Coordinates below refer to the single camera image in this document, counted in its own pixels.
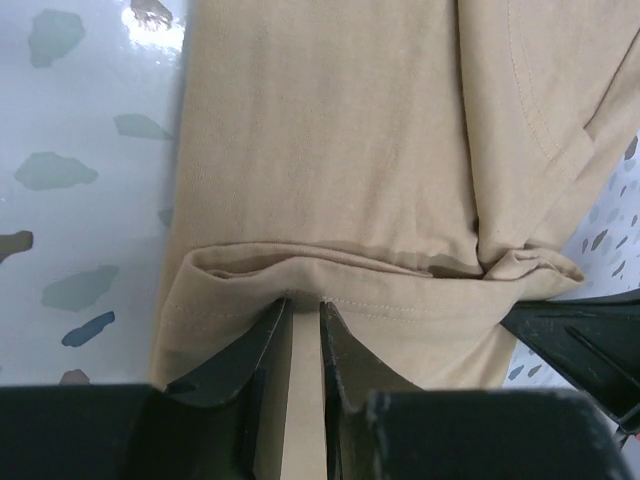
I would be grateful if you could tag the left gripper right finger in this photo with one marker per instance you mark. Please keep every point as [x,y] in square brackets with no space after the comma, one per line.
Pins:
[357,388]

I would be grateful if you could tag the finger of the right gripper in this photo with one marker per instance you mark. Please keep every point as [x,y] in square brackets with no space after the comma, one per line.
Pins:
[592,343]

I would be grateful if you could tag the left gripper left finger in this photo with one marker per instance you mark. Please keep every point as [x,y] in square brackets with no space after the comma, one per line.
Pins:
[236,403]

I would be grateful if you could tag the beige t shirt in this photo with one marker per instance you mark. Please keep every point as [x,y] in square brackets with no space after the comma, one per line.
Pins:
[419,164]

